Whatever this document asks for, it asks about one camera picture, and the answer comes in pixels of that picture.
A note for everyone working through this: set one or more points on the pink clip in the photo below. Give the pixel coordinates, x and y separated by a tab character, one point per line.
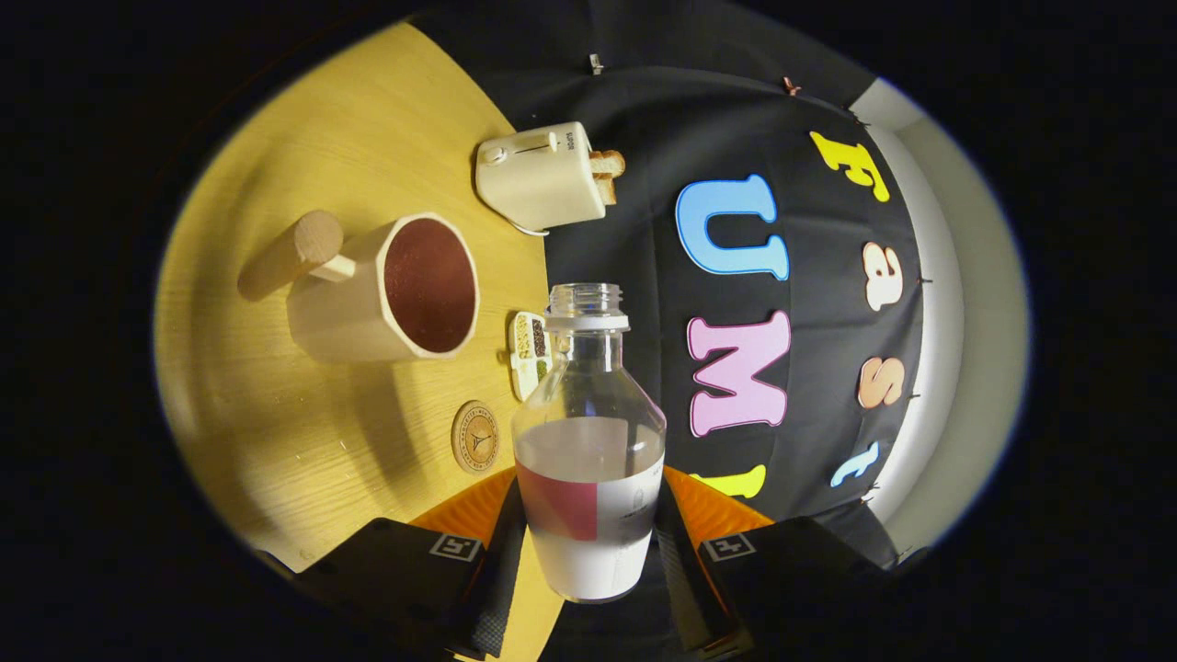
791	86

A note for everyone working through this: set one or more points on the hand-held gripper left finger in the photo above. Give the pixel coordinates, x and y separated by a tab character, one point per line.
501	588

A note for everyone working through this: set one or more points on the wooden table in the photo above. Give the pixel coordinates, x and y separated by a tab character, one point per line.
276	414

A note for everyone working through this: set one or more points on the cream toaster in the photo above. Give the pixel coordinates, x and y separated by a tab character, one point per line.
538	179

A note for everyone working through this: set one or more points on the white sectioned grain dish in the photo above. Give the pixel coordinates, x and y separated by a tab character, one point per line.
529	354

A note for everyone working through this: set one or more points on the clear juice bottle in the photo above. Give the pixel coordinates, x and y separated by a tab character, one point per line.
588	441

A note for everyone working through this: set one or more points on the toast slice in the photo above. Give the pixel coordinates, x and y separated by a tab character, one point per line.
607	189
609	163

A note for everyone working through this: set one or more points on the round wooden coaster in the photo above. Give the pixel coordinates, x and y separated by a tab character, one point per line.
475	438

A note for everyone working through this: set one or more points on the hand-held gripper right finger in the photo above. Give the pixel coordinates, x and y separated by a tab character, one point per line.
680	588

